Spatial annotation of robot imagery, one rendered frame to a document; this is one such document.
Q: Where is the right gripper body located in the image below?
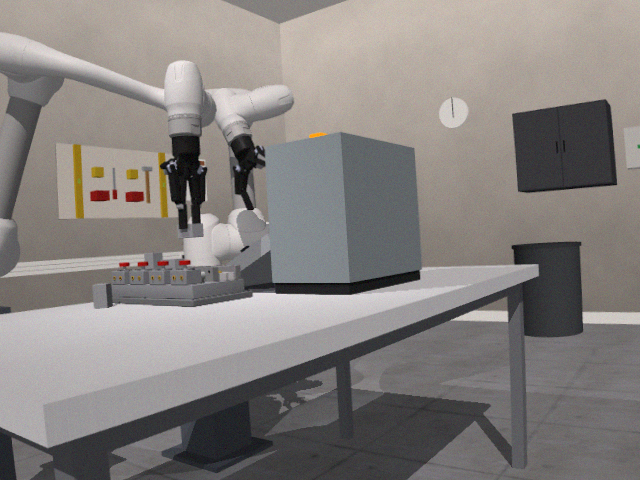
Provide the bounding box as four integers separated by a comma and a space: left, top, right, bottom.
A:
172, 135, 200, 177

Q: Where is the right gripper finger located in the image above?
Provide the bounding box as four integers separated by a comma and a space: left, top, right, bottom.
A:
188, 163, 207, 223
165, 160, 190, 229

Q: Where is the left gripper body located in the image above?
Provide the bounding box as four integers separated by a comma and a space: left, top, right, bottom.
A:
230, 136, 258, 170

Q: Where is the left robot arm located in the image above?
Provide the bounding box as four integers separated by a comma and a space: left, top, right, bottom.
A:
183, 85, 294, 266

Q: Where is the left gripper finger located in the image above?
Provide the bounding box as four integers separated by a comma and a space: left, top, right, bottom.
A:
233, 160, 254, 210
246, 146, 265, 167

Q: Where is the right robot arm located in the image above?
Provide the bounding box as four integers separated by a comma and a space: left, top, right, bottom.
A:
0, 32, 217, 277

